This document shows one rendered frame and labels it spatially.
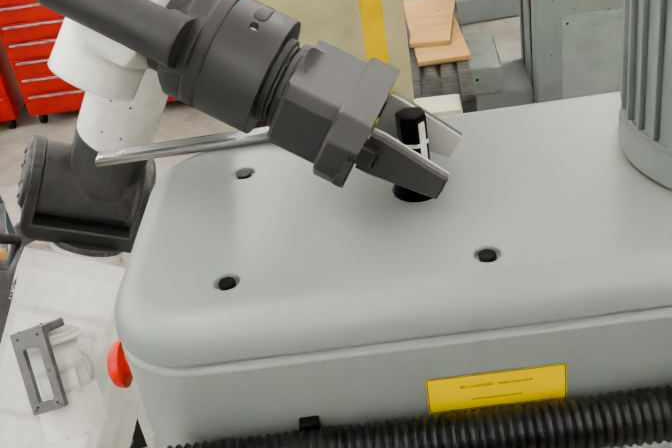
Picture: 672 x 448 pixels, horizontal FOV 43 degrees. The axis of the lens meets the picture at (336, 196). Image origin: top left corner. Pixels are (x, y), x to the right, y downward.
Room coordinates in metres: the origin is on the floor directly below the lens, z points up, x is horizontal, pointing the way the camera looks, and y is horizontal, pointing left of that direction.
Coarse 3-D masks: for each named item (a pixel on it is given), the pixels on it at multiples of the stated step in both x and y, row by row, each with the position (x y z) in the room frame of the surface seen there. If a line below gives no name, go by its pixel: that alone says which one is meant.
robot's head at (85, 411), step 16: (64, 336) 0.71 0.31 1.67; (32, 352) 0.71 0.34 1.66; (64, 352) 0.71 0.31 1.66; (80, 352) 0.73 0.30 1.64; (64, 368) 0.70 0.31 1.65; (80, 368) 0.71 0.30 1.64; (96, 368) 0.76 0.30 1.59; (48, 384) 0.69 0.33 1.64; (64, 384) 0.69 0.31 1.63; (80, 384) 0.69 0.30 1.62; (96, 384) 0.70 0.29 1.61; (80, 400) 0.68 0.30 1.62; (96, 400) 0.69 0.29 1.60; (48, 416) 0.67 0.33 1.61; (64, 416) 0.66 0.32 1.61; (80, 416) 0.67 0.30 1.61; (96, 416) 0.67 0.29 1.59; (48, 432) 0.66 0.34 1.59; (64, 432) 0.65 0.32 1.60; (80, 432) 0.66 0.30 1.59
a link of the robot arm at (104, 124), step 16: (144, 80) 0.85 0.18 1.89; (96, 96) 0.87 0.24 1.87; (144, 96) 0.85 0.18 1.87; (160, 96) 0.87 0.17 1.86; (80, 112) 0.90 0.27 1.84; (96, 112) 0.87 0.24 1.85; (112, 112) 0.86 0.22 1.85; (128, 112) 0.86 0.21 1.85; (144, 112) 0.86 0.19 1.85; (160, 112) 0.88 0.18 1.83; (80, 128) 0.89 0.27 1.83; (96, 128) 0.87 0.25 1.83; (112, 128) 0.86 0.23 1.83; (128, 128) 0.86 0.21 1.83; (144, 128) 0.87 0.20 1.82; (96, 144) 0.87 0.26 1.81; (112, 144) 0.87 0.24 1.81; (128, 144) 0.87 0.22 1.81
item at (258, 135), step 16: (256, 128) 0.66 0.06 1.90; (144, 144) 0.67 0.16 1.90; (160, 144) 0.66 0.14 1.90; (176, 144) 0.66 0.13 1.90; (192, 144) 0.65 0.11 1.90; (208, 144) 0.65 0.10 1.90; (224, 144) 0.65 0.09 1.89; (240, 144) 0.65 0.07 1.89; (96, 160) 0.66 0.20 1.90; (112, 160) 0.65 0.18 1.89; (128, 160) 0.65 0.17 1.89
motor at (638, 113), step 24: (624, 0) 0.54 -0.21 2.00; (648, 0) 0.50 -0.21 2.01; (624, 24) 0.54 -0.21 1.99; (648, 24) 0.50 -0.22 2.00; (624, 48) 0.53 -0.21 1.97; (648, 48) 0.50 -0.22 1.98; (624, 72) 0.53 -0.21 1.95; (648, 72) 0.50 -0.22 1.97; (624, 96) 0.53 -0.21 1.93; (648, 96) 0.50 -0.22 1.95; (624, 120) 0.53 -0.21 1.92; (648, 120) 0.50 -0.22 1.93; (624, 144) 0.52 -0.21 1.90; (648, 144) 0.49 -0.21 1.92; (648, 168) 0.49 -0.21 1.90
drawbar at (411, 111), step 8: (400, 112) 0.53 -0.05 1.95; (408, 112) 0.53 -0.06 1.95; (416, 112) 0.53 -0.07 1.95; (424, 112) 0.53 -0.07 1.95; (400, 120) 0.52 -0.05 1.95; (408, 120) 0.52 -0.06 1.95; (416, 120) 0.52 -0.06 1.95; (424, 120) 0.53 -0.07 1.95; (400, 128) 0.52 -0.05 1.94; (408, 128) 0.52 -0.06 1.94; (416, 128) 0.52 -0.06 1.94; (400, 136) 0.53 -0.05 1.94; (408, 136) 0.52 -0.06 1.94; (416, 136) 0.52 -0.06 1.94; (408, 144) 0.52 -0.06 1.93; (416, 144) 0.52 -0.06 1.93; (408, 192) 0.52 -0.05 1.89; (416, 192) 0.52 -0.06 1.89; (408, 200) 0.53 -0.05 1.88; (416, 200) 0.52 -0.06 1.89; (424, 200) 0.52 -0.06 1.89
